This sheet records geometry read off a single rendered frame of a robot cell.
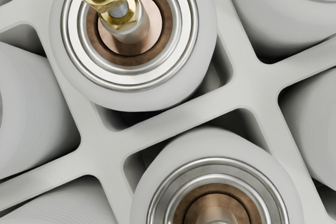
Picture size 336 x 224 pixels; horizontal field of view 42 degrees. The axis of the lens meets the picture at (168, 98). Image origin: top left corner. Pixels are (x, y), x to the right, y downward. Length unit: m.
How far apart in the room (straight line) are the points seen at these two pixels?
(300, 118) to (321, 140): 0.05
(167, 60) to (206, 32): 0.03
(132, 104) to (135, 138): 0.07
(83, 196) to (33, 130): 0.08
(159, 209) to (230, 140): 0.05
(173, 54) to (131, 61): 0.02
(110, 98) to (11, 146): 0.06
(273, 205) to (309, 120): 0.07
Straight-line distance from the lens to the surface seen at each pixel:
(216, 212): 0.23
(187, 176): 0.24
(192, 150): 0.24
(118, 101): 0.24
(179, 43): 0.24
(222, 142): 0.24
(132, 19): 0.20
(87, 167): 0.32
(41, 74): 0.30
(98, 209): 0.32
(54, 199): 0.32
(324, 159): 0.27
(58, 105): 0.32
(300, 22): 0.26
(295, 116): 0.33
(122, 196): 0.32
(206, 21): 0.24
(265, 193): 0.24
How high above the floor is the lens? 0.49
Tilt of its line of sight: 86 degrees down
